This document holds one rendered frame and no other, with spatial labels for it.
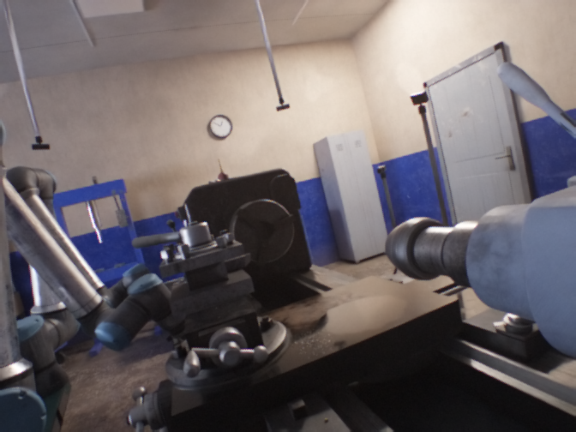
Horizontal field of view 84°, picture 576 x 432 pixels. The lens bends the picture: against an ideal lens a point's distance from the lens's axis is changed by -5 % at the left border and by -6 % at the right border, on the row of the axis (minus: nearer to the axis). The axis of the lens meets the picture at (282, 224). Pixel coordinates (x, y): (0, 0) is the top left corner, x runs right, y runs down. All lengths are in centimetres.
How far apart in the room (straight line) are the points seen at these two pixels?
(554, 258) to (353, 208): 464
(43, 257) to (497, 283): 99
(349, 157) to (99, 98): 342
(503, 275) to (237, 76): 507
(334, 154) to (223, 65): 203
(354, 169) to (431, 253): 453
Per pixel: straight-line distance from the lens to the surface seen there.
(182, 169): 485
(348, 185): 488
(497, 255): 36
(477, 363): 73
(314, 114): 545
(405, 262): 48
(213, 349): 52
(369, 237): 504
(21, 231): 106
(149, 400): 75
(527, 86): 39
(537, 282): 31
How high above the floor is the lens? 121
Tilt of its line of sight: 5 degrees down
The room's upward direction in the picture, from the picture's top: 14 degrees counter-clockwise
